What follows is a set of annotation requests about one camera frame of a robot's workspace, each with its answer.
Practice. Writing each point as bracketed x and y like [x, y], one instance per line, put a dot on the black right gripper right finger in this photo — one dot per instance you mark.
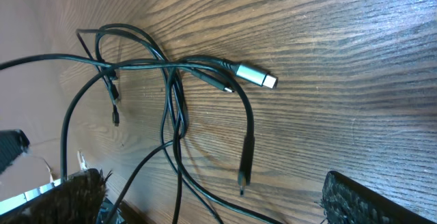
[346, 201]

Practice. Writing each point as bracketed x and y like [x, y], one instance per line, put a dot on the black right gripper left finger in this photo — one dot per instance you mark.
[77, 200]

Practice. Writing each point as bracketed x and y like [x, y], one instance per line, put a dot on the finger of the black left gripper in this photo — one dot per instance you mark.
[13, 143]

